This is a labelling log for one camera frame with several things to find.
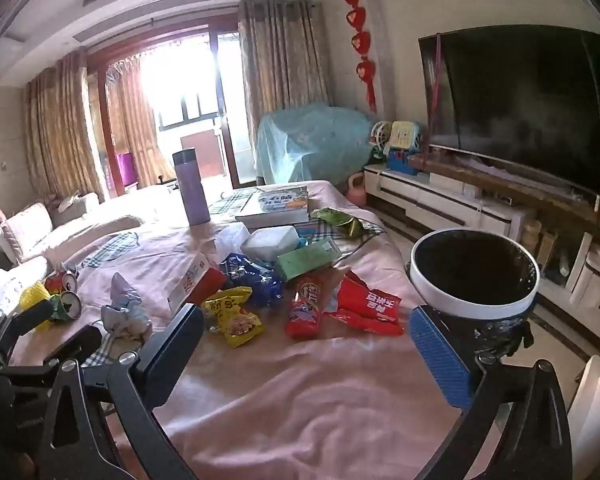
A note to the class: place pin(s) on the green drink can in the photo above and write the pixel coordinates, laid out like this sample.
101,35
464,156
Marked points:
67,306

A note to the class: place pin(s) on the blue snack wrapper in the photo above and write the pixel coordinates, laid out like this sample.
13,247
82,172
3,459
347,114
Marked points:
252,277

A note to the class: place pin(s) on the black white-rimmed trash bin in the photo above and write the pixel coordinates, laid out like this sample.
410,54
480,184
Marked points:
480,306

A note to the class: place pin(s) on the pink tablecloth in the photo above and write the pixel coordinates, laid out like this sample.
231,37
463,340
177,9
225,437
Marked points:
290,400

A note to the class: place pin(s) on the colourful plastic toy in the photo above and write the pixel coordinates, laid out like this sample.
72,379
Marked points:
402,145

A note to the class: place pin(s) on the green cardboard box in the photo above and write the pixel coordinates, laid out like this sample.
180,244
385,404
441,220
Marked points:
307,260

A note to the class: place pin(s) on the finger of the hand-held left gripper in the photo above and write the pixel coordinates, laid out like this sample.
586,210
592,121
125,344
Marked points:
77,342
30,317

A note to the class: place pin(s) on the purple thermos bottle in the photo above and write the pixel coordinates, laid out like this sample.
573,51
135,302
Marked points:
192,190

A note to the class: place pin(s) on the black flat television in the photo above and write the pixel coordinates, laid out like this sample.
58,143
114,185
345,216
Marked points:
520,100

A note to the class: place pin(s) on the red and white box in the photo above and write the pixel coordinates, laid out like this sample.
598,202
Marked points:
192,280

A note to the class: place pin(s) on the red pole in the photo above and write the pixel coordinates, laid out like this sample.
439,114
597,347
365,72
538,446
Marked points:
435,95

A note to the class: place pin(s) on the red drink can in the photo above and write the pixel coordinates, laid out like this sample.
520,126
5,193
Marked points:
60,282

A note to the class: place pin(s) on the green plaid cloth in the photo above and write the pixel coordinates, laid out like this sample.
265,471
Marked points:
367,240

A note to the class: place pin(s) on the green snack packet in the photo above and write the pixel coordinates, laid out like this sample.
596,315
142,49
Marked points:
337,220

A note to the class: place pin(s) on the teal dust cover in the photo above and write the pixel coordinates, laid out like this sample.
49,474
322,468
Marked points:
310,145

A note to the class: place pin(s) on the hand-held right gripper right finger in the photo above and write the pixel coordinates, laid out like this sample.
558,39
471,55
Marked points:
437,355

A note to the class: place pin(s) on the colourful cover book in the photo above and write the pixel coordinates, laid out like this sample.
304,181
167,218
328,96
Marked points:
282,199

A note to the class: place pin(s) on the yellow snack packet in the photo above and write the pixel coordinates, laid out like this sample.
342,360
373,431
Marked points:
235,322

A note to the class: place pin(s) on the brown patterned curtain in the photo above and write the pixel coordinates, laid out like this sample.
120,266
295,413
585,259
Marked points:
280,70
135,120
60,130

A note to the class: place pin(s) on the red tube snack packet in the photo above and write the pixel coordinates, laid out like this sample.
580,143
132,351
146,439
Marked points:
305,310

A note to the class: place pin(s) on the pink kettlebell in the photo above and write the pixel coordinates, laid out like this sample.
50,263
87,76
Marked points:
356,191

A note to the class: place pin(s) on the beige round container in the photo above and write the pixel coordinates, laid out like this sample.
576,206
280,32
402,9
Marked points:
531,240

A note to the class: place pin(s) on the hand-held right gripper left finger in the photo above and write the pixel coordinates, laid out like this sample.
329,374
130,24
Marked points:
180,340

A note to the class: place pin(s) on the white television cabinet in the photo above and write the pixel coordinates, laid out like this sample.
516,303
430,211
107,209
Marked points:
430,200

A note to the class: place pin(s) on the grey tissue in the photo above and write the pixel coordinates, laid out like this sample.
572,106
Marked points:
125,310

